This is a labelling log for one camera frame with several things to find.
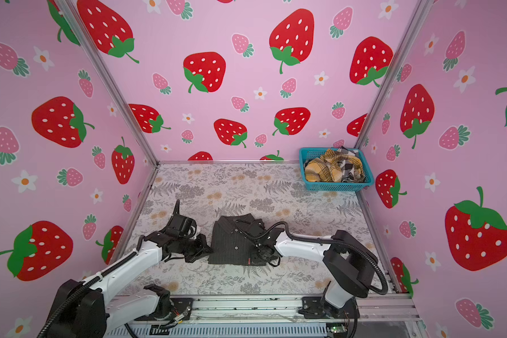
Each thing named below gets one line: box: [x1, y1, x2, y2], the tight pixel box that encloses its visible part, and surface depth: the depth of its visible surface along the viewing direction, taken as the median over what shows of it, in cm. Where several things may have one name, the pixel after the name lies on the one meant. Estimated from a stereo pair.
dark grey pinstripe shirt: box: [207, 213, 256, 266], surface depth 88 cm
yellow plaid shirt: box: [304, 148, 365, 183], surface depth 106 cm
